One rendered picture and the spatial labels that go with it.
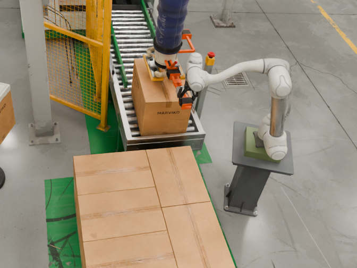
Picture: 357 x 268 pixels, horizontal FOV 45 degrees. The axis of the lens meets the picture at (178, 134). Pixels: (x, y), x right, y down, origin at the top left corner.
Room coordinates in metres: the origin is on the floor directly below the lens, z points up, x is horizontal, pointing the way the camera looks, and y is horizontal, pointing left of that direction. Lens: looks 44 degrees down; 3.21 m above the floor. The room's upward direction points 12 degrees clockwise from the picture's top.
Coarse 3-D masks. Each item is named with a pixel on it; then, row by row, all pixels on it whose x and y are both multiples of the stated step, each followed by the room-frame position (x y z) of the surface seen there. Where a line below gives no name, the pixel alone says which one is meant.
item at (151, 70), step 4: (144, 56) 3.07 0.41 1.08; (152, 56) 3.09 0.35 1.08; (144, 60) 3.02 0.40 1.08; (148, 60) 3.02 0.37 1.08; (152, 60) 3.02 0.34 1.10; (148, 64) 2.96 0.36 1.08; (148, 68) 2.92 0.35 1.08; (152, 68) 2.92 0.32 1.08; (156, 68) 2.90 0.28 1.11; (152, 72) 2.87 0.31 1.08; (152, 76) 2.82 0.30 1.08; (152, 80) 2.78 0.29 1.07; (156, 80) 2.80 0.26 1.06; (160, 80) 2.81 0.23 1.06
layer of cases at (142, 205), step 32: (96, 160) 2.29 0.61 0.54; (128, 160) 2.36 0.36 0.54; (160, 160) 2.43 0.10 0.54; (192, 160) 2.50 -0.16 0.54; (96, 192) 1.98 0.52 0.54; (128, 192) 2.03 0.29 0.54; (160, 192) 2.10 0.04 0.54; (192, 192) 2.16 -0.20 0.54; (96, 224) 1.70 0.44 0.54; (128, 224) 1.76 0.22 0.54; (160, 224) 1.81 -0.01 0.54; (192, 224) 1.87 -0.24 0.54; (96, 256) 1.46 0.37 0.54; (128, 256) 1.51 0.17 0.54; (160, 256) 1.56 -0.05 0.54; (192, 256) 1.61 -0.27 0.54; (224, 256) 1.66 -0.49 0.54
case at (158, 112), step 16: (144, 64) 3.14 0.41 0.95; (144, 80) 2.92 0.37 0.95; (144, 96) 2.71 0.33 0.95; (160, 96) 2.75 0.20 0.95; (176, 96) 2.79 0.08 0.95; (144, 112) 2.64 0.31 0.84; (160, 112) 2.69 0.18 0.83; (176, 112) 2.74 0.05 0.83; (144, 128) 2.65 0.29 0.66; (160, 128) 2.70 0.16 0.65; (176, 128) 2.75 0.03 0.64
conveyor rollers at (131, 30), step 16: (112, 16) 4.53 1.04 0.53; (128, 16) 4.61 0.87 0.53; (128, 32) 4.25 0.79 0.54; (144, 32) 4.32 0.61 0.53; (128, 48) 3.92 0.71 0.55; (144, 48) 3.98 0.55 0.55; (128, 64) 3.64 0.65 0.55; (128, 80) 3.38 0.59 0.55; (128, 96) 3.19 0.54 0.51; (128, 112) 2.92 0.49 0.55; (192, 128) 2.89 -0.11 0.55
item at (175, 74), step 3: (168, 69) 2.78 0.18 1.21; (171, 69) 2.79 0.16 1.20; (174, 69) 2.80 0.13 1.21; (177, 69) 2.81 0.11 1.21; (168, 72) 2.73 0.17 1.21; (171, 72) 2.75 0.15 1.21; (174, 72) 2.76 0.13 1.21; (177, 72) 2.77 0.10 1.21; (180, 72) 2.76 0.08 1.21; (168, 75) 2.72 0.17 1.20; (171, 75) 2.71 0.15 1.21; (174, 75) 2.72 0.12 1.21; (177, 75) 2.74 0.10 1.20; (168, 78) 2.72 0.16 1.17; (171, 78) 2.72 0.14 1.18
